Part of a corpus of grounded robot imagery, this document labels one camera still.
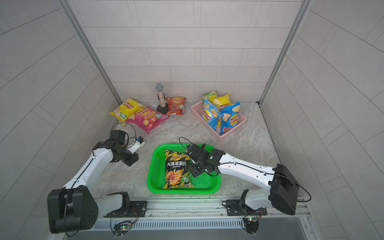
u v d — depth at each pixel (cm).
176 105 105
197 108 108
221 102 99
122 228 65
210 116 93
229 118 91
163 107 109
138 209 71
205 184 79
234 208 71
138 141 74
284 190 39
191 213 71
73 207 39
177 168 77
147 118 95
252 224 69
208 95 105
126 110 104
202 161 57
